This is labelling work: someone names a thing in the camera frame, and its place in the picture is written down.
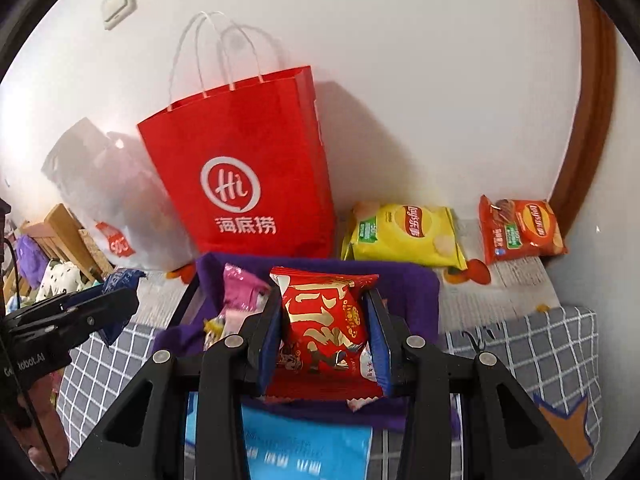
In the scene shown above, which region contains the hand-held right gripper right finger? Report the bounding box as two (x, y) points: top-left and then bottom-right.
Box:
(364, 289), (586, 480)

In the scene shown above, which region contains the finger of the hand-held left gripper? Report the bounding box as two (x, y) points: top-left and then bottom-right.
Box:
(5, 285), (109, 332)
(11, 287), (140, 362)

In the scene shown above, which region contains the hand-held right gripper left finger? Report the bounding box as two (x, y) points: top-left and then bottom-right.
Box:
(62, 292), (284, 480)

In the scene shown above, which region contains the red snack packet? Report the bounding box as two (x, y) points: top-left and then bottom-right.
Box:
(264, 266), (386, 402)

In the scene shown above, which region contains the dark blue snack packet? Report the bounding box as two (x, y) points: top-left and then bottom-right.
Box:
(65, 268), (147, 347)

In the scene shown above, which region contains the purple fabric bin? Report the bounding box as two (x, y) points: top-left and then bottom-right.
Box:
(152, 252), (461, 433)

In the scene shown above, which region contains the pink candy packet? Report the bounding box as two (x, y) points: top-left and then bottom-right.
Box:
(221, 262), (272, 333)

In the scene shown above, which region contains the purple cloth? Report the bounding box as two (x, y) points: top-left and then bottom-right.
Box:
(14, 234), (47, 288)

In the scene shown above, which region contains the patterned brown box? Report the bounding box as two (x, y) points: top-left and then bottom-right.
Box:
(77, 227), (114, 276)

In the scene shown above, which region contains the yellow chip bag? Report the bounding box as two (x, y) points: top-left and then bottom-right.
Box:
(341, 201), (468, 271)

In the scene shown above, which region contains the blue tissue pack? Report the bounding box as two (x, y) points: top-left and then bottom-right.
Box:
(184, 392), (375, 480)

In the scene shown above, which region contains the white plastic bag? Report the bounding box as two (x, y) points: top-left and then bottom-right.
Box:
(41, 117), (201, 272)

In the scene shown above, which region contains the grey checked cloth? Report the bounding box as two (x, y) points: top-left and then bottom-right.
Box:
(52, 305), (603, 480)

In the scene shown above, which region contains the orange chip bag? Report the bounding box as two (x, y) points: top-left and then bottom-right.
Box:
(478, 194), (570, 266)

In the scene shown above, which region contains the red paper bag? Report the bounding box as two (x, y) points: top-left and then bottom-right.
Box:
(137, 10), (337, 260)

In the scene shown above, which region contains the white light switch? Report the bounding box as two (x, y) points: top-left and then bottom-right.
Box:
(100, 0), (137, 31)

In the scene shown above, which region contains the brown wooden door frame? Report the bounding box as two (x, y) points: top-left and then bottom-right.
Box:
(550, 0), (618, 261)

